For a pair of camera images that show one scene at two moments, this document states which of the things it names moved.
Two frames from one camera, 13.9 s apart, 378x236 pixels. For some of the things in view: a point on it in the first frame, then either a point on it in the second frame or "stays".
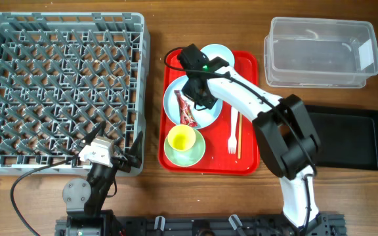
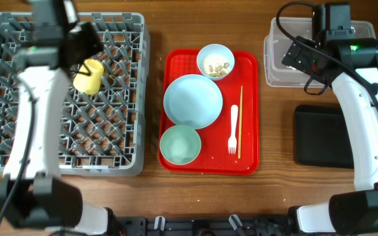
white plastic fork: [232, 141] stays
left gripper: [134, 155] → [90, 31]
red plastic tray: [230, 145] stays
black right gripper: [186, 90] → [298, 54]
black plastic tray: [350, 137] stays
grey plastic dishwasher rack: [47, 80] stays
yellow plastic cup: [181, 137] → [87, 78]
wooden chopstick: [239, 136] stays
